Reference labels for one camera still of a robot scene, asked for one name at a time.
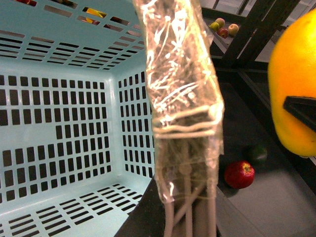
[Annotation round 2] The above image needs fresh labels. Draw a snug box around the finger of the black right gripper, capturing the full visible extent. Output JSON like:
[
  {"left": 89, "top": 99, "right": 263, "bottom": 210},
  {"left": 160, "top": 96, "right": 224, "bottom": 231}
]
[{"left": 283, "top": 96, "right": 316, "bottom": 130}]

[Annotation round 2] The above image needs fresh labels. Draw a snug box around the yellow mango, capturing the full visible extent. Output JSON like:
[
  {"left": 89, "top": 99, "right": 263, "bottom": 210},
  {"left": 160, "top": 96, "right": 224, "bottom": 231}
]
[{"left": 268, "top": 10, "right": 316, "bottom": 157}]

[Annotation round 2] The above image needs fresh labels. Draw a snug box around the light blue plastic basket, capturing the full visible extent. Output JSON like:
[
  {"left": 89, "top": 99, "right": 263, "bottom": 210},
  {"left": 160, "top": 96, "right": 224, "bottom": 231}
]
[{"left": 0, "top": 0, "right": 154, "bottom": 237}]

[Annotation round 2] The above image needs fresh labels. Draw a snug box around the dark green avocado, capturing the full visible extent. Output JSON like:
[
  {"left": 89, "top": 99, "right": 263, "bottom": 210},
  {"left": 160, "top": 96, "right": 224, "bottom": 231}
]
[{"left": 247, "top": 144, "right": 268, "bottom": 163}]

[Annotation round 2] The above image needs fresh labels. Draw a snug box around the red apple on table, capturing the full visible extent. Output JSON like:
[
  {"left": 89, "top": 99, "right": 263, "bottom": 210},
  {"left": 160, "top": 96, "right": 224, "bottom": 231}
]
[{"left": 224, "top": 160, "right": 255, "bottom": 189}]

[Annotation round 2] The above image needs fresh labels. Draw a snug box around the pale apple neighbouring tray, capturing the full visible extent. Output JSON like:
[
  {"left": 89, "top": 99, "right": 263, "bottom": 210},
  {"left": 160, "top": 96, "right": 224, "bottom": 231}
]
[{"left": 228, "top": 23, "right": 239, "bottom": 37}]

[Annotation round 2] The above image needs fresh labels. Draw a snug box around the red apple neighbouring tray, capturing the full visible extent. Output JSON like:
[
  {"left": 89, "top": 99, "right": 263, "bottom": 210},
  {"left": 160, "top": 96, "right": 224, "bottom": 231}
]
[{"left": 216, "top": 27, "right": 229, "bottom": 39}]

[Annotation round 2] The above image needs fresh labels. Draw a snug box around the green pear neighbouring tray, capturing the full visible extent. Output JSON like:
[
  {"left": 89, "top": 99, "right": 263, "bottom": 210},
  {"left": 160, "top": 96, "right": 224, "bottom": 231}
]
[{"left": 209, "top": 22, "right": 220, "bottom": 32}]

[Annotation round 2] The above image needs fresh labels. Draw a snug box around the yellow starfruit centre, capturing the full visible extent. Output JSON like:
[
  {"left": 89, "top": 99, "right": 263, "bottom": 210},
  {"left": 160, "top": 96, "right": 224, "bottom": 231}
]
[{"left": 84, "top": 8, "right": 107, "bottom": 25}]

